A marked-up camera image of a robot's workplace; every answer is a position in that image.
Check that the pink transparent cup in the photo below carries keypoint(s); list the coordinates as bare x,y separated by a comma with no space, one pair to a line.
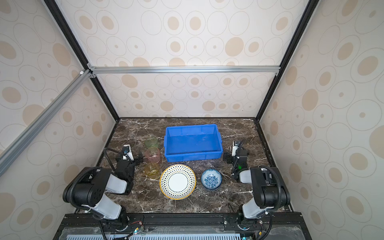
153,155

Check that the yellow transparent cup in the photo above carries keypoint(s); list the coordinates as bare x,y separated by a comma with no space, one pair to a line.
152,171

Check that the blue plastic bin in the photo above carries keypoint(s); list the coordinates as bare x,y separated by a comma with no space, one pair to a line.
192,143

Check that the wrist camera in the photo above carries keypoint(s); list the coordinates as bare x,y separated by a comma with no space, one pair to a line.
235,147
127,153

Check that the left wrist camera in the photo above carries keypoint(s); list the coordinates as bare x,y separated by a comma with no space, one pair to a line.
127,153

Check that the blue floral small bowl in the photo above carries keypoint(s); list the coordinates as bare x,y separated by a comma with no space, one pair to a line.
211,179

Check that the horizontal aluminium frame bar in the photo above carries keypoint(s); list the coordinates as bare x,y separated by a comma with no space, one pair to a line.
185,70

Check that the green transparent cup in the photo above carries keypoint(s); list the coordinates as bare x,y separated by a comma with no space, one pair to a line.
151,143

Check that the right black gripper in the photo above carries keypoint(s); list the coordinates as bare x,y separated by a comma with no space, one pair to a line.
229,157

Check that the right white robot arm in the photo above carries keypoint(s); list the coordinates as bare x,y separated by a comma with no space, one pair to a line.
269,189

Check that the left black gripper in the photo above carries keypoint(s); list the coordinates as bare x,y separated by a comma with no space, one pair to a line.
135,160

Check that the left slanted aluminium bar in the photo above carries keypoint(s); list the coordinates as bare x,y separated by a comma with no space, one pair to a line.
27,136

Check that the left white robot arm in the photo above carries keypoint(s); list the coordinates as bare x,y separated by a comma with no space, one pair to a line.
87,191

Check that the yellow rimmed polka dot plate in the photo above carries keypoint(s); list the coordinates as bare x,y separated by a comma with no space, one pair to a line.
177,182

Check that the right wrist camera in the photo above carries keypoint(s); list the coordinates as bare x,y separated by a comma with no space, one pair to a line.
235,147

